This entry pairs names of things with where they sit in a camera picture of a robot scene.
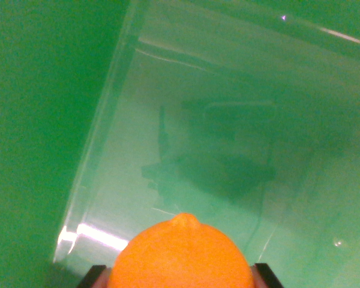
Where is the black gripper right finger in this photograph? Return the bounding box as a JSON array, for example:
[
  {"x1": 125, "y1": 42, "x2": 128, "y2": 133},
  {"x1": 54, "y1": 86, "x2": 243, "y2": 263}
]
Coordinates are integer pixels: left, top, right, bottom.
[{"x1": 250, "y1": 262, "x2": 286, "y2": 288}]

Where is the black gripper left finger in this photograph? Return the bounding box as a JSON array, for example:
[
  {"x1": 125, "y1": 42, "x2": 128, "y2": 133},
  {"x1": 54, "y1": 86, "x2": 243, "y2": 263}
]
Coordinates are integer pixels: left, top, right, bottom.
[{"x1": 76, "y1": 265, "x2": 113, "y2": 288}]

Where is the yellow lemon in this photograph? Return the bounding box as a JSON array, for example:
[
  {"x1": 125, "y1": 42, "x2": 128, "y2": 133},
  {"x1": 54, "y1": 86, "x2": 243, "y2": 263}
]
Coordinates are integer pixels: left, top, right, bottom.
[{"x1": 107, "y1": 212, "x2": 256, "y2": 288}]

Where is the green plastic bin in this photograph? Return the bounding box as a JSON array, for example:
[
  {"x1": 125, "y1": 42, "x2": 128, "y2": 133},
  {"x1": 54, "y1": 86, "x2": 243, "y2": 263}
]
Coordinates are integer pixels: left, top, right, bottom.
[{"x1": 0, "y1": 0, "x2": 360, "y2": 288}]

